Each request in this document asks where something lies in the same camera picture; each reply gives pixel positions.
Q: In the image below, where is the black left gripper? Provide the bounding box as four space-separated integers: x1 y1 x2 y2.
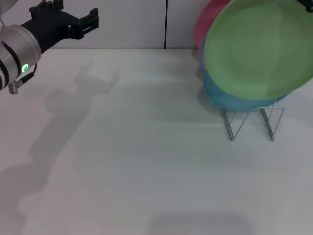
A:
21 0 100 56

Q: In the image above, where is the light green round plate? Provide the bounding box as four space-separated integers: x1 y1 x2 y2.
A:
204 0 313 100

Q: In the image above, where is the pink red round plate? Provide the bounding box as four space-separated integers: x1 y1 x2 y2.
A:
194 0 232 51

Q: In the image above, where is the purple round plate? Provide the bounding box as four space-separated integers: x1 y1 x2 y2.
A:
198 33 210 71

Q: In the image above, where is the teal blue round plate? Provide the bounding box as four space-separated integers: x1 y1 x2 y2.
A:
202 70 294 113

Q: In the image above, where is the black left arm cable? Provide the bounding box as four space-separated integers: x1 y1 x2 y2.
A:
8 63 38 95

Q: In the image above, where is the silver wire plate rack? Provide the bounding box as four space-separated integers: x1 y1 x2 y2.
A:
223 96 285 142

